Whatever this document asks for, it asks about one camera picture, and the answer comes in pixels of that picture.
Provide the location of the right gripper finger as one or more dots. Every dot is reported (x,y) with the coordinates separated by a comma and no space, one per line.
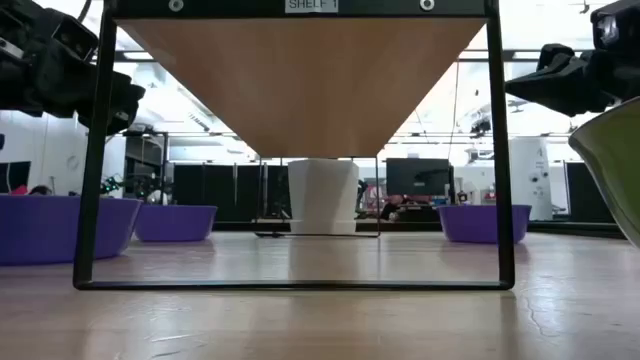
(560,87)
(555,54)

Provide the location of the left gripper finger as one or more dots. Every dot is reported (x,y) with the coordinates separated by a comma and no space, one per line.
(127,105)

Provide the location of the floral ceramic mini bowl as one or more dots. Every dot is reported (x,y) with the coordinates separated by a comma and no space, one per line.
(617,160)

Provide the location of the blue plastic mini bowl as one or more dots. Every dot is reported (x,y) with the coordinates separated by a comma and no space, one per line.
(480,224)
(55,230)
(175,224)

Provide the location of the black equipment rack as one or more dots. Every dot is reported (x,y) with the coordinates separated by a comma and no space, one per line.
(142,165)

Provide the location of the white cylindrical machine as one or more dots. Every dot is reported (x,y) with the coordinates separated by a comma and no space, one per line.
(531,175)

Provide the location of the black partition panel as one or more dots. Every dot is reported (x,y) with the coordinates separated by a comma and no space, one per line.
(587,192)
(220,190)

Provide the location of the black computer monitor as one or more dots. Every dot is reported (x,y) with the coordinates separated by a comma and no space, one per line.
(417,176)

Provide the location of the person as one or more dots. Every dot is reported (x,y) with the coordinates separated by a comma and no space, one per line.
(395,207)

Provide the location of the white shelf label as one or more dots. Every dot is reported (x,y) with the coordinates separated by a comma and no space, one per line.
(311,5)

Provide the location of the white hexagonal plant pot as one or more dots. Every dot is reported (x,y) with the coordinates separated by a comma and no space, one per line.
(323,195)

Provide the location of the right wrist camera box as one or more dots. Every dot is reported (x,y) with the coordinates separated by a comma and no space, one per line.
(615,25)

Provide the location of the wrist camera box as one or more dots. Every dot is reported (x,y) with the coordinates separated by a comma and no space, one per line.
(615,25)
(75,37)

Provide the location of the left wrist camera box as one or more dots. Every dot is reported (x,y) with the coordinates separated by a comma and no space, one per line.
(75,37)

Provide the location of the black metal table frame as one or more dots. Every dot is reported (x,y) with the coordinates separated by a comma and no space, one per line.
(400,226)

